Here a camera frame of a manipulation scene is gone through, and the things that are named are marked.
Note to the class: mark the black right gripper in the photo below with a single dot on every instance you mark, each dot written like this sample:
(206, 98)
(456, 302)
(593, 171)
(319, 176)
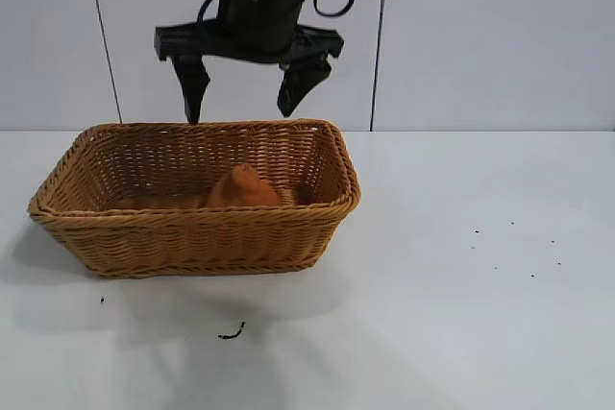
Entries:
(259, 31)

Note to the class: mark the orange fruit with stem nub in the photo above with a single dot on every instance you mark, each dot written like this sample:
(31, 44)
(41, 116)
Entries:
(245, 191)

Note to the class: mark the brown woven wicker basket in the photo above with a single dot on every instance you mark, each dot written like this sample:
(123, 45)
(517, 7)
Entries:
(192, 242)

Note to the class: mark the curved black debris piece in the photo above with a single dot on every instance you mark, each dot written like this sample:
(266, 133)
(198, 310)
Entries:
(234, 333)

